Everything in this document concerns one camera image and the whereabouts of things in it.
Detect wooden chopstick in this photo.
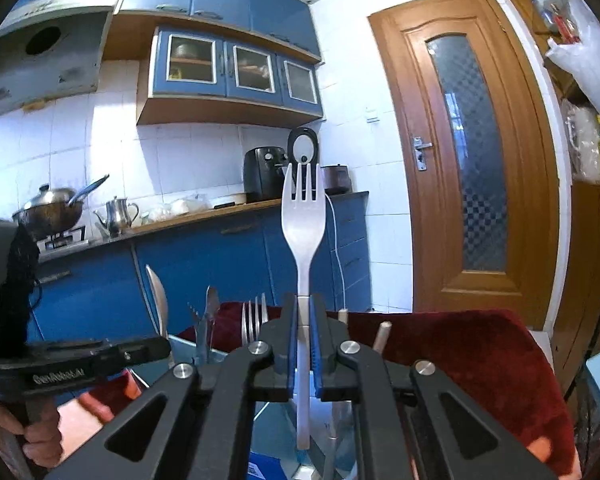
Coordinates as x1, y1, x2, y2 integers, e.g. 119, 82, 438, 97
373, 321, 392, 354
337, 309, 349, 325

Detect steel fork long handle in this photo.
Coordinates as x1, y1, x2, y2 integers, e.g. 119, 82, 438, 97
240, 292, 268, 346

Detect steel table knife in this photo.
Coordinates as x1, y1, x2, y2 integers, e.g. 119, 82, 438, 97
145, 264, 170, 341

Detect white handled steel fork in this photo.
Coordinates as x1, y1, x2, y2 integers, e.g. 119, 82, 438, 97
282, 162, 326, 451

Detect blue lower kitchen cabinets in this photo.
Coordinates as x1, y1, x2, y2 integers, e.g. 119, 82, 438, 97
26, 190, 374, 346

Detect person left hand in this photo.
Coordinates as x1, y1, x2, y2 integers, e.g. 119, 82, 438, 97
0, 398, 62, 468

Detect light blue utensil holder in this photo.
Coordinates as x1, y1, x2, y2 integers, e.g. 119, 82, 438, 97
130, 334, 361, 480

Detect red floral fleece blanket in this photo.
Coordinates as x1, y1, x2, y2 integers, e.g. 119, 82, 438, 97
60, 302, 582, 479

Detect steel wok with lid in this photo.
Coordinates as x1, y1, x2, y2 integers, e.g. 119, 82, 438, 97
12, 174, 109, 242

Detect steel kettle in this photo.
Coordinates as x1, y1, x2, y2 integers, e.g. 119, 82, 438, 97
94, 197, 140, 238

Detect wooden shelf cabinet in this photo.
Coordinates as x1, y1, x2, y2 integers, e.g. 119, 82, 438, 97
510, 0, 600, 399

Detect wooden door with glass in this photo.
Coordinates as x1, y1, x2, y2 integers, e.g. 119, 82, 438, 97
370, 0, 559, 330

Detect wooden cutting board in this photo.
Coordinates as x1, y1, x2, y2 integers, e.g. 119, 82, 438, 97
131, 200, 282, 235

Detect black air fryer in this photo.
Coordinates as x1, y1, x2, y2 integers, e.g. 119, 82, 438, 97
242, 146, 287, 203

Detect grey range hood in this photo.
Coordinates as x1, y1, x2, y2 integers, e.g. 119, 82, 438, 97
0, 0, 118, 115

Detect white plastic bag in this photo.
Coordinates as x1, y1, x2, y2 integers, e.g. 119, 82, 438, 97
546, 0, 600, 113

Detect white power cable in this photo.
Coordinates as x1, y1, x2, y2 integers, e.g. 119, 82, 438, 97
322, 193, 349, 313

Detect silver door handle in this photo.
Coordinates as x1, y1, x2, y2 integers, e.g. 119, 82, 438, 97
413, 136, 434, 171

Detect blue upper wall cabinets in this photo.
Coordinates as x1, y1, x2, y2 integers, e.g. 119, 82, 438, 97
105, 0, 323, 127

